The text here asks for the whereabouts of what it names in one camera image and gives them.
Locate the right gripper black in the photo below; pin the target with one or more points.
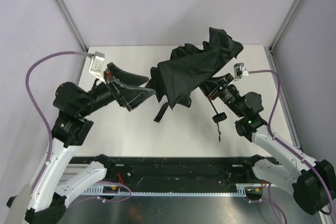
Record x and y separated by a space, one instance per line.
218 87

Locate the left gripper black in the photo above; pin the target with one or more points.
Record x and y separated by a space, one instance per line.
115 89

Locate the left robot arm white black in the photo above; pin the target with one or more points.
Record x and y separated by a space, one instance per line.
47 200

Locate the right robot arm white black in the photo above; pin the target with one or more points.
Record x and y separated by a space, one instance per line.
311 183

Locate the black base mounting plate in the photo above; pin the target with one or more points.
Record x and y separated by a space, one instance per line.
230 169

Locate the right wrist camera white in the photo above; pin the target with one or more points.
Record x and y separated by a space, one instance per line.
240 71

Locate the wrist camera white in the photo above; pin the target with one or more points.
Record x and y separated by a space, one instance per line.
96 65
240 71

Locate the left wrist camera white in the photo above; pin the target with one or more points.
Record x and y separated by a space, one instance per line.
96 65

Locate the left aluminium table rail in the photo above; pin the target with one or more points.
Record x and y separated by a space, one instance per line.
71 127

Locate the left aluminium frame post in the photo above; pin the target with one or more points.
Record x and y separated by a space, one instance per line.
61 5

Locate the aluminium frame post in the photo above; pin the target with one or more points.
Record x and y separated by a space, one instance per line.
289 18
61 5

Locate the right aluminium frame post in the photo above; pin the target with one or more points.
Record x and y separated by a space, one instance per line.
289 18

